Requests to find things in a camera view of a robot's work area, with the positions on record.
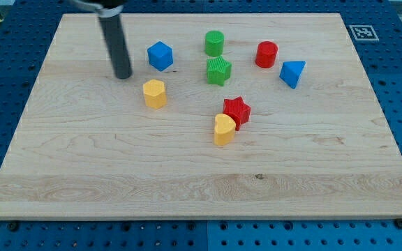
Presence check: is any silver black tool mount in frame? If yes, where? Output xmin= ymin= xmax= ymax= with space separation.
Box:
xmin=68 ymin=0 xmax=124 ymax=17

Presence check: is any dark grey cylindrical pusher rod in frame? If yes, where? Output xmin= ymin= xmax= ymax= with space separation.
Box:
xmin=98 ymin=15 xmax=133 ymax=79

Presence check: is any yellow hexagon block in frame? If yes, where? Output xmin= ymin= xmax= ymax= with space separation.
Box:
xmin=142 ymin=79 xmax=167 ymax=109

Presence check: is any blue cube block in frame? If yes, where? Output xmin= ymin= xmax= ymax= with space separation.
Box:
xmin=147 ymin=41 xmax=173 ymax=71

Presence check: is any green cylinder block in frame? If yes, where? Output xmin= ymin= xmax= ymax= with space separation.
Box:
xmin=204 ymin=30 xmax=225 ymax=57

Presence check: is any green star block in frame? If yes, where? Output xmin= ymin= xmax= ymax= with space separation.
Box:
xmin=207 ymin=56 xmax=232 ymax=86

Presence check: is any red star block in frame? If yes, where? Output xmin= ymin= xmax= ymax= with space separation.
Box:
xmin=223 ymin=96 xmax=251 ymax=131

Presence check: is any yellow heart block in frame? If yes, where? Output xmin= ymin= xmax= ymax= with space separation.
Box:
xmin=214 ymin=113 xmax=236 ymax=146

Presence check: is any light wooden board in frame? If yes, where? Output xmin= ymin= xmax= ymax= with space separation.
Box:
xmin=0 ymin=13 xmax=402 ymax=221

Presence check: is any red cylinder block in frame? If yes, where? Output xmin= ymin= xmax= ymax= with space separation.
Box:
xmin=255 ymin=41 xmax=278 ymax=68

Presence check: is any blue triangle block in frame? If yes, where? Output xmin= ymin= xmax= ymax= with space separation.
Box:
xmin=279 ymin=61 xmax=306 ymax=89

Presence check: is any white fiducial marker tag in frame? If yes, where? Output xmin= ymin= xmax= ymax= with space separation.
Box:
xmin=349 ymin=24 xmax=379 ymax=41

